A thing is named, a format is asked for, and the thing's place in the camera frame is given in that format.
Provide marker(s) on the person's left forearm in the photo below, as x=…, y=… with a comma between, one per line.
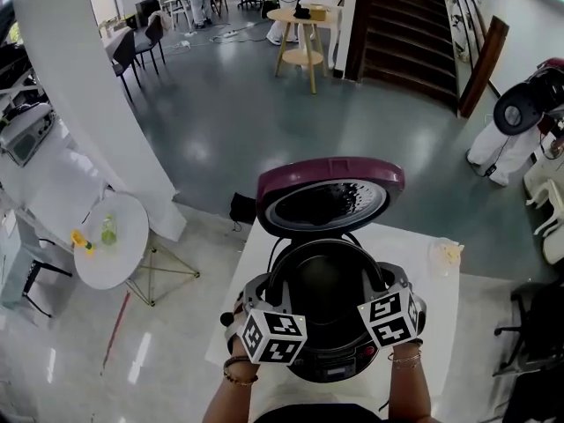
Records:
x=229, y=395

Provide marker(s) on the purple and black rice cooker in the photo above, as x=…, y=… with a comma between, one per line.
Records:
x=330, y=172

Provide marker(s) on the silver toaster oven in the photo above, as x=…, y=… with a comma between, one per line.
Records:
x=26, y=141

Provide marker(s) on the black office chair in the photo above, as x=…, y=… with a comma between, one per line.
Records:
x=535, y=324

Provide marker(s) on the person's black shirt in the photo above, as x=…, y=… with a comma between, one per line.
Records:
x=326, y=413

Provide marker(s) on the clear plastic bag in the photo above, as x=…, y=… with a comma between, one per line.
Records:
x=447, y=256

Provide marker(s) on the black bag on floor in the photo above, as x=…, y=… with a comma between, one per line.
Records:
x=242, y=207

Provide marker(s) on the round wooden two-tier table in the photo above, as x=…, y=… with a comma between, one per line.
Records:
x=299, y=18

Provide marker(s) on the black metal frame chair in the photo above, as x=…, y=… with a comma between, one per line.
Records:
x=37, y=280

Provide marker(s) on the dark grey chair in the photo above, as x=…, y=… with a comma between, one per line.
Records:
x=152, y=38
x=125, y=57

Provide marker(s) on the dark wooden staircase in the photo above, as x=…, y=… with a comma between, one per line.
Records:
x=405, y=38

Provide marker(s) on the person's right forearm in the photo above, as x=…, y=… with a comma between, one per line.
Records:
x=410, y=390

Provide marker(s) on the black steamer tray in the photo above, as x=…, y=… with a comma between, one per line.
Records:
x=328, y=280

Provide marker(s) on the white power strip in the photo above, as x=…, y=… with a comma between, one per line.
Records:
x=229, y=34

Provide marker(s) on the round white side table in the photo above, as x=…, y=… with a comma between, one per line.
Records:
x=119, y=258

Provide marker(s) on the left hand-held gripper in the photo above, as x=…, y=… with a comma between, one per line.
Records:
x=273, y=335

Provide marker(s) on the green drink bottle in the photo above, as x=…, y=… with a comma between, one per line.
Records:
x=108, y=231

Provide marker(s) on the yellow plastic toy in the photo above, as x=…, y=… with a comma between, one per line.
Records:
x=81, y=240

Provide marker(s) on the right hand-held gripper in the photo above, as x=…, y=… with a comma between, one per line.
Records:
x=390, y=320

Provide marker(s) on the white plastic chair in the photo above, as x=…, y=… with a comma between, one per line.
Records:
x=548, y=210

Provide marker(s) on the red stick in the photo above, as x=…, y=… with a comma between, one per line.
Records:
x=116, y=328

